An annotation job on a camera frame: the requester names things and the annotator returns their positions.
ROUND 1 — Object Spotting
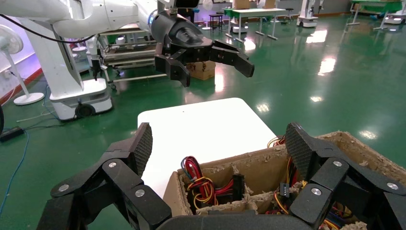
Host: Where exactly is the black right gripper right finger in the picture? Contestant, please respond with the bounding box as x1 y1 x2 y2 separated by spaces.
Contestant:
285 122 406 230

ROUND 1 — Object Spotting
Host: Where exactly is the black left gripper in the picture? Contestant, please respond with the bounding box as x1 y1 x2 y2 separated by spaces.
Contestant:
151 11 255 88

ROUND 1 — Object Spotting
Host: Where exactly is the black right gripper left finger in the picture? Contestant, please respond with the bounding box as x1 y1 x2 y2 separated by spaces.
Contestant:
36 122 172 230

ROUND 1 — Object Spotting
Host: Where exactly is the black stool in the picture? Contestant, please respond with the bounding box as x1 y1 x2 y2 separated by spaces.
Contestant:
208 13 225 32

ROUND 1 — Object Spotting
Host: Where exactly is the frayed cardboard divider box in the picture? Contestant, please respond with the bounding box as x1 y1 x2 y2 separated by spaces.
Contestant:
163 130 406 230

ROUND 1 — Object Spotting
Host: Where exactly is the green-topped white table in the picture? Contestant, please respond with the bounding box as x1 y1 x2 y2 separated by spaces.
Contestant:
223 8 288 44
346 0 406 31

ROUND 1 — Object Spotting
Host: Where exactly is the metal trolley with trays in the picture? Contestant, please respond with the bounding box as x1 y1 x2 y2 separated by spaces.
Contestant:
95 23 169 88

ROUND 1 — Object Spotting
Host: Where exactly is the white idle robot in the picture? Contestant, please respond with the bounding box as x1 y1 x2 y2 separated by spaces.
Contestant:
296 0 319 28
383 12 406 25

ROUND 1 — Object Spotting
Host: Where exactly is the black power strip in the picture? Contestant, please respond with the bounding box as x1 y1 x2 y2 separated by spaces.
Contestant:
0 126 25 143

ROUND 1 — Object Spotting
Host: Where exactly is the white robot torso and base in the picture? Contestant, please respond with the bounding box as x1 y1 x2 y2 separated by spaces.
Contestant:
23 19 113 121

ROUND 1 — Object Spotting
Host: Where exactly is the grey power supply with cables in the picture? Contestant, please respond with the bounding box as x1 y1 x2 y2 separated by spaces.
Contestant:
180 155 246 208

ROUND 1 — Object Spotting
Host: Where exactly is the white pedestal fan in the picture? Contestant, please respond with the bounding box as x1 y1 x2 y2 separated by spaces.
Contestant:
0 24 45 106

